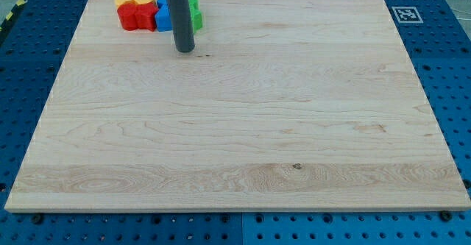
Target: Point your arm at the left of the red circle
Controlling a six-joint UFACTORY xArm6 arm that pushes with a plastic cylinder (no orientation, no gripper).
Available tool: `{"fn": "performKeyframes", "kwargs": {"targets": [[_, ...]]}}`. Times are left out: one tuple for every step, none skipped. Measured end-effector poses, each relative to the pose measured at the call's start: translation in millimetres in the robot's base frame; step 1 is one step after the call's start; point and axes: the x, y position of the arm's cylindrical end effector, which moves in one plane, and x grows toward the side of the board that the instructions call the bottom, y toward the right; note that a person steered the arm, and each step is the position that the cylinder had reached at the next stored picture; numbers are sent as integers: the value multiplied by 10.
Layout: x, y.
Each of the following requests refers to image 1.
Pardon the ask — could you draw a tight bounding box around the red star block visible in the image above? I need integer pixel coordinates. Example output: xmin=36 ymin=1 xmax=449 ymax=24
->
xmin=135 ymin=2 xmax=159 ymax=32

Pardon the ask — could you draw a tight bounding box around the blue front block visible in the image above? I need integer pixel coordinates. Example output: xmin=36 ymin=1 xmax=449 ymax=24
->
xmin=155 ymin=5 xmax=172 ymax=32

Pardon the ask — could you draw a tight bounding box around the green block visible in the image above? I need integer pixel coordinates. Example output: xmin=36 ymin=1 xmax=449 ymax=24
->
xmin=191 ymin=9 xmax=203 ymax=32
xmin=188 ymin=0 xmax=199 ymax=10

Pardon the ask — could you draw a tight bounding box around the red round block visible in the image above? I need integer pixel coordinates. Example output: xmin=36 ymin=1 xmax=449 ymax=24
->
xmin=117 ymin=4 xmax=138 ymax=31

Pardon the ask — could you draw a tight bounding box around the blue rear block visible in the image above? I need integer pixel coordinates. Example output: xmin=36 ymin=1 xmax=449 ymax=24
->
xmin=157 ymin=0 xmax=168 ymax=8

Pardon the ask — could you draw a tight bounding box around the blue block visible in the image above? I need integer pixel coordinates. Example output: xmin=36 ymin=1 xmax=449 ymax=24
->
xmin=155 ymin=5 xmax=172 ymax=32
xmin=157 ymin=0 xmax=168 ymax=8

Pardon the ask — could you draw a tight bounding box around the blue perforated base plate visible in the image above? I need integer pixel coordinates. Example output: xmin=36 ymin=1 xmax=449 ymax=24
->
xmin=1 ymin=0 xmax=470 ymax=244

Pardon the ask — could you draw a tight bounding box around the green rear block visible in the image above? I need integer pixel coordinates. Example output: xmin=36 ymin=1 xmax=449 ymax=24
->
xmin=188 ymin=0 xmax=199 ymax=10

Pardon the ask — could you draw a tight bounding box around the large wooden board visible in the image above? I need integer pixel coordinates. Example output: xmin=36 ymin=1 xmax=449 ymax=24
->
xmin=5 ymin=0 xmax=470 ymax=213

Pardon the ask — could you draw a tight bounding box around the white fiducial marker tag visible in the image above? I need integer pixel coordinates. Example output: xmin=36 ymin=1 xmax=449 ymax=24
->
xmin=392 ymin=6 xmax=423 ymax=24

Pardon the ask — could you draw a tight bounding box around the green front block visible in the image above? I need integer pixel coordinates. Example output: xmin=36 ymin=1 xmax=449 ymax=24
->
xmin=191 ymin=9 xmax=203 ymax=32

